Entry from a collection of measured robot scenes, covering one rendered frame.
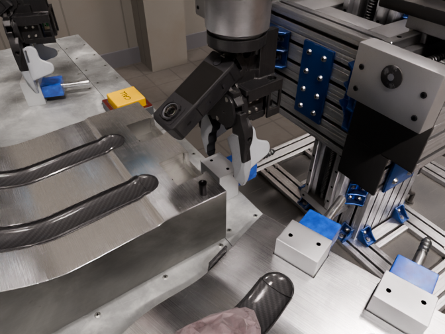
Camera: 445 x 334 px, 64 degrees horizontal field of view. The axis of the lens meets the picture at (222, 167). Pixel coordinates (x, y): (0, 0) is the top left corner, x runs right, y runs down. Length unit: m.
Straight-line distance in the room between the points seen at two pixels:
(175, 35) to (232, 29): 2.40
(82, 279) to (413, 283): 0.34
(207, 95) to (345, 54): 0.42
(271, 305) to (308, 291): 0.04
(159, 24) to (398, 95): 2.29
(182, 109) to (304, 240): 0.20
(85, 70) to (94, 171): 0.52
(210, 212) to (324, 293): 0.16
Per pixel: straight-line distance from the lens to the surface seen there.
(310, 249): 0.40
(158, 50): 2.78
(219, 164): 0.53
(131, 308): 0.46
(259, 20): 0.41
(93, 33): 2.83
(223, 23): 0.41
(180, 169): 0.51
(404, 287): 0.40
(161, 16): 2.71
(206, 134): 0.53
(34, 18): 0.78
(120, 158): 0.50
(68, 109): 0.83
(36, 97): 0.86
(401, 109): 0.57
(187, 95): 0.43
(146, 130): 0.59
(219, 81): 0.42
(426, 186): 1.64
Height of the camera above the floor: 1.19
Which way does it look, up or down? 41 degrees down
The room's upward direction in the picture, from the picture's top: straight up
